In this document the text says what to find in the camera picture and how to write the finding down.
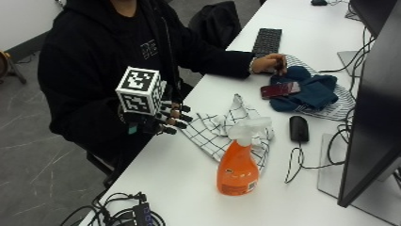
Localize black office chair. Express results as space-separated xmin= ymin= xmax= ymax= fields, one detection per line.
xmin=187 ymin=0 xmax=243 ymax=51

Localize black mouse cable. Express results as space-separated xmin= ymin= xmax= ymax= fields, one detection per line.
xmin=284 ymin=140 xmax=348 ymax=185

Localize bundle of black cables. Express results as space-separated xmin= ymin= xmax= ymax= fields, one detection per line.
xmin=59 ymin=191 xmax=168 ymax=226

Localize the person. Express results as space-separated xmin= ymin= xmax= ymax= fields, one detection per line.
xmin=36 ymin=0 xmax=258 ymax=189

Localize black keyboard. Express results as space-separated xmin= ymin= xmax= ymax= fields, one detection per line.
xmin=251 ymin=27 xmax=284 ymax=59

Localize dark red smartphone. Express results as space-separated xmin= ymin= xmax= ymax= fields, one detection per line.
xmin=260 ymin=81 xmax=303 ymax=101

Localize wooden stool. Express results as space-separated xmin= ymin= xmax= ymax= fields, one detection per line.
xmin=0 ymin=50 xmax=28 ymax=85

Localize white marker cube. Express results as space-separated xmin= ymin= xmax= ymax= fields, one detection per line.
xmin=115 ymin=66 xmax=168 ymax=116

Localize black monitor cables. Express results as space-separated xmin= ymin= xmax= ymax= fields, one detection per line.
xmin=317 ymin=26 xmax=377 ymax=139

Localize dark blue cloth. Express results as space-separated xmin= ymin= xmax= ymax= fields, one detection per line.
xmin=268 ymin=65 xmax=340 ymax=113

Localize orange spray bottle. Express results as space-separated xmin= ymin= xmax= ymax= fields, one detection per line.
xmin=216 ymin=117 xmax=274 ymax=197

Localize black computer mouse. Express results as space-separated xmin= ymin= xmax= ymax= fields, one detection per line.
xmin=288 ymin=115 xmax=311 ymax=143

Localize white checked cloth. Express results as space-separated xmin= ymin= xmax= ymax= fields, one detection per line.
xmin=180 ymin=93 xmax=276 ymax=172

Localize large black monitor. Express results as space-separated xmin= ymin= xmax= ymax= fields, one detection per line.
xmin=336 ymin=0 xmax=401 ymax=208

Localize grey monitor stand base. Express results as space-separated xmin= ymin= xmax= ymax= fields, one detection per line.
xmin=316 ymin=133 xmax=401 ymax=226

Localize small black monitor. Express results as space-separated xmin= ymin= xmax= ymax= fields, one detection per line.
xmin=348 ymin=0 xmax=399 ymax=38

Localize black hub device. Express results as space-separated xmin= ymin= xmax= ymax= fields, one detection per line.
xmin=132 ymin=202 xmax=154 ymax=226

